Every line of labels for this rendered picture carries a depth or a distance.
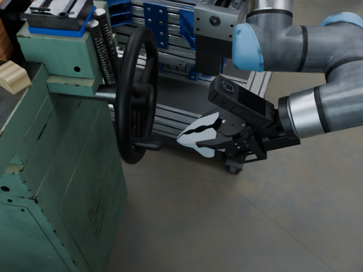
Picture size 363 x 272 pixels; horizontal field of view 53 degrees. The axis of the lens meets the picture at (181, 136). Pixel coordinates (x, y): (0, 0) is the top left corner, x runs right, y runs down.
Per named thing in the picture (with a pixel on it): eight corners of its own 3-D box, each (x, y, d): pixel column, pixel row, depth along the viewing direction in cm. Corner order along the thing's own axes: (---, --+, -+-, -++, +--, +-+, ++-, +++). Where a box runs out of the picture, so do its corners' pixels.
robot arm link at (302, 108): (315, 111, 52) (311, 74, 57) (284, 119, 54) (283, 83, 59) (328, 143, 57) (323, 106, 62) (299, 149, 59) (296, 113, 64)
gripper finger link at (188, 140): (187, 167, 69) (232, 157, 64) (171, 149, 65) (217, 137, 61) (189, 154, 71) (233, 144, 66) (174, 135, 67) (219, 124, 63)
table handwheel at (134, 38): (159, -3, 73) (166, 92, 97) (65, -11, 75) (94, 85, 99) (125, 107, 57) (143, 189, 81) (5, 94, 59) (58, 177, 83)
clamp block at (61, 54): (94, 81, 71) (84, 42, 64) (29, 74, 73) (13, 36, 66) (114, 36, 81) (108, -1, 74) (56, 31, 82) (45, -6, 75)
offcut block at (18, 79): (16, 73, 68) (9, 59, 66) (31, 83, 66) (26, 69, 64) (-2, 84, 66) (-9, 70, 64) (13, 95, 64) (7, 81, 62)
